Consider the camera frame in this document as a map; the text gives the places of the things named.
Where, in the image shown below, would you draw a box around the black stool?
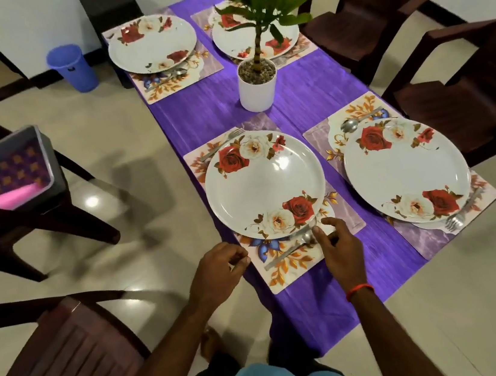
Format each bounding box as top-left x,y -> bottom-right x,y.
78,0 -> 154,93

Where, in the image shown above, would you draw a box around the person's left foot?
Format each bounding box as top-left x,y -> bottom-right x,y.
196,324 -> 226,364

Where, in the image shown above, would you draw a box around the green plant in white pot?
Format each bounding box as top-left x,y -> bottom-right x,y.
205,0 -> 344,118

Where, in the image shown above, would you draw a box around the person's left hand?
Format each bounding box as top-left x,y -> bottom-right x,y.
181,238 -> 258,320

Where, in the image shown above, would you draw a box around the person's dark trousers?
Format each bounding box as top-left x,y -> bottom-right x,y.
172,319 -> 347,376

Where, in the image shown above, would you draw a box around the steel spoon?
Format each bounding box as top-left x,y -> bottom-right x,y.
339,108 -> 391,134
258,222 -> 326,262

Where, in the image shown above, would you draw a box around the person's left forearm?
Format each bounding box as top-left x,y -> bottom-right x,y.
83,297 -> 228,376

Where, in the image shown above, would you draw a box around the person's right hand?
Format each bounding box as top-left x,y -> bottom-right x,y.
311,213 -> 372,297

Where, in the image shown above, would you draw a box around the white floral plate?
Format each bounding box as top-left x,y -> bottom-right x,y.
206,0 -> 305,67
104,9 -> 202,79
338,108 -> 477,233
198,120 -> 334,248

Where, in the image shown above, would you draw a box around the grey plastic tray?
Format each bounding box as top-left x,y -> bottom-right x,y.
0,121 -> 75,239

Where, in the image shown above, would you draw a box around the purple tablecloth table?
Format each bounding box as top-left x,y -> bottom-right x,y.
127,0 -> 442,376

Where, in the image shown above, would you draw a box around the checkered purple orange cloth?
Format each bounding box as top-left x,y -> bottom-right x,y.
0,139 -> 55,212

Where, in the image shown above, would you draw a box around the blue plastic bucket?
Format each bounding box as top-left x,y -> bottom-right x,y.
44,40 -> 102,98

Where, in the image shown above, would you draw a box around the pink plastic cup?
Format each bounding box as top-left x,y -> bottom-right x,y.
0,180 -> 51,212

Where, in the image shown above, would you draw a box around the person's right forearm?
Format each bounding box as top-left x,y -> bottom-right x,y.
346,277 -> 451,376

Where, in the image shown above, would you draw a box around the red wrist thread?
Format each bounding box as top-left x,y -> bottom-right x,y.
343,280 -> 377,303

